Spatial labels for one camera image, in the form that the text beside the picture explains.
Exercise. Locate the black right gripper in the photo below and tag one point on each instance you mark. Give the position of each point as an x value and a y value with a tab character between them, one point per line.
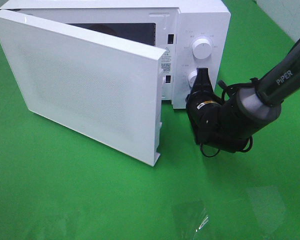
201	98

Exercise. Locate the white microwave door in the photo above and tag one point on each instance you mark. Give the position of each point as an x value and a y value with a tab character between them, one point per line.
104	87

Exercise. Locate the burger with lettuce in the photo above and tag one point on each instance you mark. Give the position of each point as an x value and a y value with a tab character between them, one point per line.
102	28

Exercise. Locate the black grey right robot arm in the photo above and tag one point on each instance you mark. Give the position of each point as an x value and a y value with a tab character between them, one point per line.
228	123

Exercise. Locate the white microwave oven body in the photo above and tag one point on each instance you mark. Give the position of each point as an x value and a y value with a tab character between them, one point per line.
141	26

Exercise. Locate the green table mat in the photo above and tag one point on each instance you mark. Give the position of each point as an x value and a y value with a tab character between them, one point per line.
56	184

